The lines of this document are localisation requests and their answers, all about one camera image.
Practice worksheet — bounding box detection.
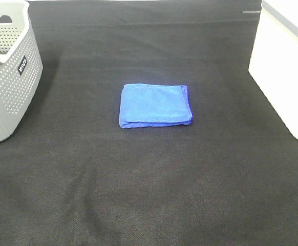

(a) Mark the white plastic bin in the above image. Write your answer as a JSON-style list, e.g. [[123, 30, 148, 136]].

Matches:
[[248, 1, 298, 139]]

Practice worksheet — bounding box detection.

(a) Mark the black fabric table mat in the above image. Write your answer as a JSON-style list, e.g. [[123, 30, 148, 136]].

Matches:
[[0, 1, 298, 245]]

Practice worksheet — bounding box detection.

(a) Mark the blue towel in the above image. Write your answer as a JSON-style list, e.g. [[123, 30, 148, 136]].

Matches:
[[119, 84, 193, 129]]

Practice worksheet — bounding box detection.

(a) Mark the grey perforated plastic basket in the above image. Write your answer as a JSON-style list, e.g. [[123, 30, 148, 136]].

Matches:
[[0, 1, 43, 142]]

